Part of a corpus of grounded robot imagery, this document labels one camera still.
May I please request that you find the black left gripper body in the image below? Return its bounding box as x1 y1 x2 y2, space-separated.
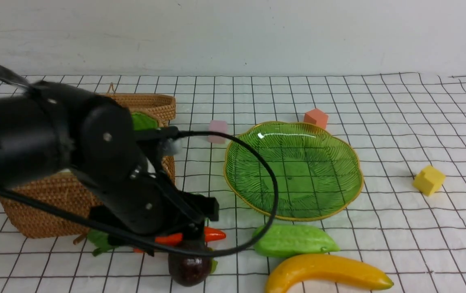
147 173 219 255

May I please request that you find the orange toy carrot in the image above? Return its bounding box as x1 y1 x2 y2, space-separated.
86 226 227 257

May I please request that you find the dark purple toy fruit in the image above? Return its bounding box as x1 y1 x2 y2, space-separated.
168 254 218 287

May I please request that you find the green toy cucumber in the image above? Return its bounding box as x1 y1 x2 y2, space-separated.
253 224 340 258

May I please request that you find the yellow toy banana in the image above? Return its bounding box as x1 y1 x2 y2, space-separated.
265 254 394 293

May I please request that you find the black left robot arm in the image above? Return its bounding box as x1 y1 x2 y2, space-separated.
0 65 219 257

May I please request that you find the pink foam cube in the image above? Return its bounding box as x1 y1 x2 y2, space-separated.
208 120 228 144

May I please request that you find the woven rattan basket lid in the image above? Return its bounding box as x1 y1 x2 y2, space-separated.
105 83 176 122

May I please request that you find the woven rattan basket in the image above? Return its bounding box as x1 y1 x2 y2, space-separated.
0 108 176 238

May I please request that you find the green glass leaf plate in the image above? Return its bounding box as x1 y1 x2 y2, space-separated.
223 122 364 221

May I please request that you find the orange foam cube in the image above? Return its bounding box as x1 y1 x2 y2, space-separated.
303 108 329 130

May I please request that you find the yellow foam cube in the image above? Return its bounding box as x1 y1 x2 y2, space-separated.
413 165 446 196

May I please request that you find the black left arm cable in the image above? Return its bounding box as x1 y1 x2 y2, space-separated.
0 127 279 258

